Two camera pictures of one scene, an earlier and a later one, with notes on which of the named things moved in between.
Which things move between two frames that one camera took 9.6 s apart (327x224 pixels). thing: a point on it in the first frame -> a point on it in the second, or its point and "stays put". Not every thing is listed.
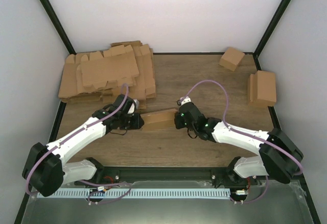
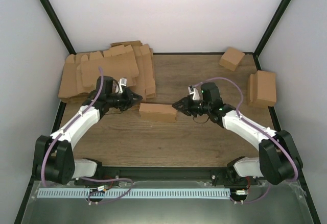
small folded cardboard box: x=231 y=58 stays put
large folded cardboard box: x=261 y=89 stays put
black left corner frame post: x=46 y=3 stays put
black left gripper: x=137 y=125 -> x=130 y=101
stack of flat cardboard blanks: x=99 y=77 stays put
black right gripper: x=179 y=124 -> x=187 y=111
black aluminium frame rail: x=165 y=174 stays put
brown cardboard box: x=163 y=120 -> x=157 y=112
